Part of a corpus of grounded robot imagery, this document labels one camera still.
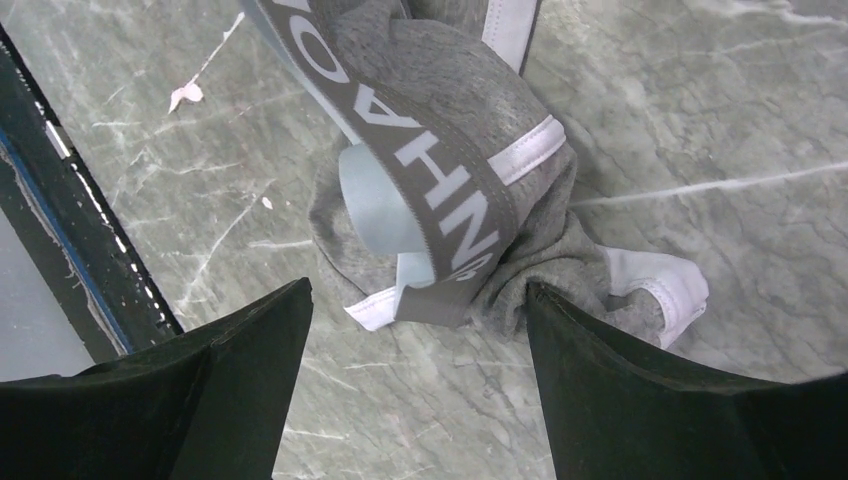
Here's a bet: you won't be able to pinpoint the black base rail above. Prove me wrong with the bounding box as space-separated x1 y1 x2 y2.
1 32 183 362

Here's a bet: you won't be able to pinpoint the grey boxer briefs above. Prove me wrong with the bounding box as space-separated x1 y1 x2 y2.
243 1 709 348

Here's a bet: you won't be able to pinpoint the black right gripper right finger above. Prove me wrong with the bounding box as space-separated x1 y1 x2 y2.
527 283 847 479

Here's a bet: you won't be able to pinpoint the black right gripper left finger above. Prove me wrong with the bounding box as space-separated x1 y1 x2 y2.
1 278 313 479

